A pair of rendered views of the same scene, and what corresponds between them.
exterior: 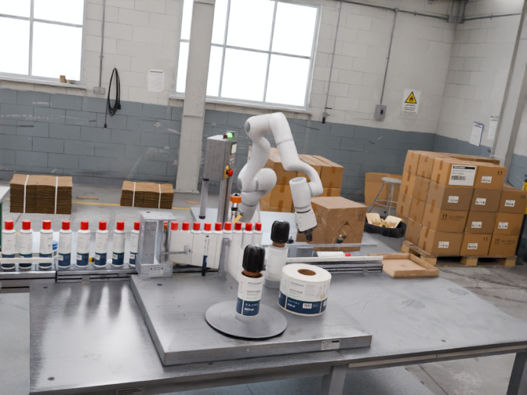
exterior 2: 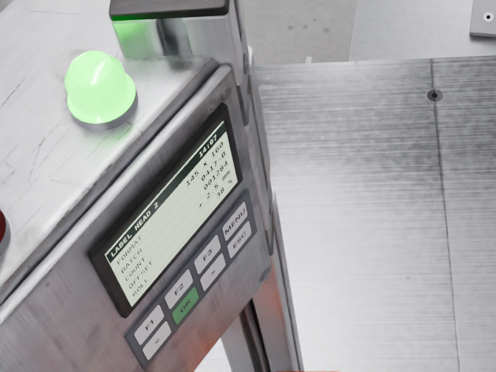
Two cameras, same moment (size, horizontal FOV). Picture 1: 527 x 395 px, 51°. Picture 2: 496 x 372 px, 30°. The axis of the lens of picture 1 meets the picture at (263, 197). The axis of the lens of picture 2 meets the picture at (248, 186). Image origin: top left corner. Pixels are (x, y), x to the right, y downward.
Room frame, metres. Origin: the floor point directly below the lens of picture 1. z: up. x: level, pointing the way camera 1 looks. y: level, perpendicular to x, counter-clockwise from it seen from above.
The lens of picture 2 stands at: (2.45, 0.03, 1.75)
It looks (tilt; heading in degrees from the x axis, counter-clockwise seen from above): 57 degrees down; 36
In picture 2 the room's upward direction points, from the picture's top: 12 degrees counter-clockwise
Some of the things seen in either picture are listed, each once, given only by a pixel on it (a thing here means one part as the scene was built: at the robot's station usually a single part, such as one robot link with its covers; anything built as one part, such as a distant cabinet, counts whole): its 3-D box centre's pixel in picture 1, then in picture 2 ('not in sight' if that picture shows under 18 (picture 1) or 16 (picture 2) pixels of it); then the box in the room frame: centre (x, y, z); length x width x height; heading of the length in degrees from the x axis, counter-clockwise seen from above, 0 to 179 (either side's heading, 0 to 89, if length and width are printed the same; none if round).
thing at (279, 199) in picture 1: (288, 192); not in sight; (6.47, -0.29, 0.45); 1.20 x 0.84 x 0.89; 18
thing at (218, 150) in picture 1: (220, 157); (70, 259); (2.57, 0.22, 1.38); 0.17 x 0.10 x 0.19; 169
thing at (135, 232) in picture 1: (136, 243); not in sight; (2.34, 0.54, 0.98); 0.05 x 0.05 x 0.20
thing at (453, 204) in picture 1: (458, 208); not in sight; (6.20, -2.24, 0.57); 1.20 x 0.85 x 1.14; 108
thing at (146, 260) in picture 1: (155, 244); not in sight; (2.28, 0.44, 1.01); 0.14 x 0.13 x 0.26; 114
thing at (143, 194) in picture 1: (147, 194); not in sight; (6.85, 1.48, 0.11); 0.65 x 0.54 x 0.22; 103
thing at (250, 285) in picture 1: (251, 281); not in sight; (1.92, 0.01, 1.04); 0.09 x 0.09 x 0.29
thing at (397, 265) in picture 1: (402, 264); not in sight; (2.94, -0.82, 0.85); 0.30 x 0.26 x 0.04; 114
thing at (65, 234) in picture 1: (64, 244); not in sight; (2.22, 0.81, 0.98); 0.05 x 0.05 x 0.20
